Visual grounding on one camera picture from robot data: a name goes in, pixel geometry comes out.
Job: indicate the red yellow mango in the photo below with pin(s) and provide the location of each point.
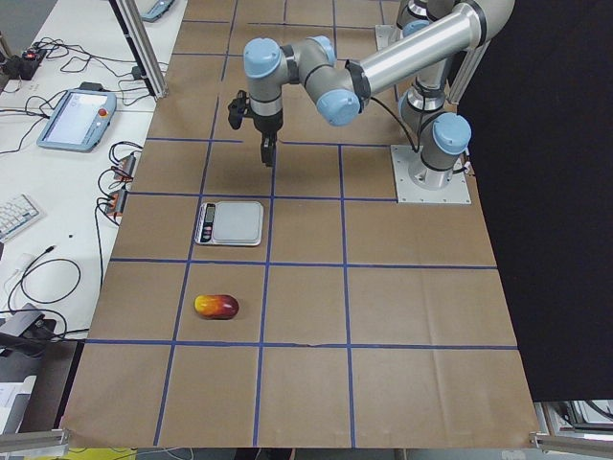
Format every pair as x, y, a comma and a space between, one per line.
216, 306

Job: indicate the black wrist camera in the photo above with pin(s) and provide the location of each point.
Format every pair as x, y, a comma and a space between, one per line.
238, 110

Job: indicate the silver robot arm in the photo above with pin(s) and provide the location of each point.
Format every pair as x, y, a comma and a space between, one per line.
340, 94
415, 14

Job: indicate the silver digital kitchen scale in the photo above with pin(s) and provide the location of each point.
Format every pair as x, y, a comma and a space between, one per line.
232, 223

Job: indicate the white keyboard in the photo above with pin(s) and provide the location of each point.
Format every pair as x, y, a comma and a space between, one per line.
18, 214

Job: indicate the blue teach pendant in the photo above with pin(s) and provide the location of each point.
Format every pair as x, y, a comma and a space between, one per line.
154, 10
79, 121

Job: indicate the aluminium frame post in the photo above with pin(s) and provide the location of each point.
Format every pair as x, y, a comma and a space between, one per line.
135, 34

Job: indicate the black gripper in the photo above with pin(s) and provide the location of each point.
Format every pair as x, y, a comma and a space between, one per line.
267, 125

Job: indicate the orange black connector module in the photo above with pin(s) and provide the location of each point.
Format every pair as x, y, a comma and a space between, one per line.
124, 170

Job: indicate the black electronics box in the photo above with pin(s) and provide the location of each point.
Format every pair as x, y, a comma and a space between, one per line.
23, 67

